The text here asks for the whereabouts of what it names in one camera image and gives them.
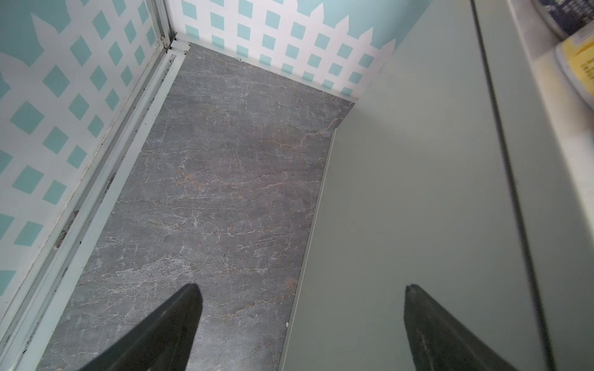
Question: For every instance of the dark blue tall can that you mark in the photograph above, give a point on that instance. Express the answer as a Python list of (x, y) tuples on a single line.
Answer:
[(565, 17)]

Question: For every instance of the grey metal cabinet counter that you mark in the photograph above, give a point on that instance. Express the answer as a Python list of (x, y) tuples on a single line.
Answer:
[(464, 171)]

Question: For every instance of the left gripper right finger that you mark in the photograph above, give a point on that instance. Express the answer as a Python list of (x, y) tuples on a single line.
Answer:
[(439, 341)]

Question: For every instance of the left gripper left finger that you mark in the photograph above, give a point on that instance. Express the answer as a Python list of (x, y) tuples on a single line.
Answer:
[(161, 341)]

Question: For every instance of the yellow can pull-tab lid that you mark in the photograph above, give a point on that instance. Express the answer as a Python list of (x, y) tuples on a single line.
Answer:
[(575, 57)]

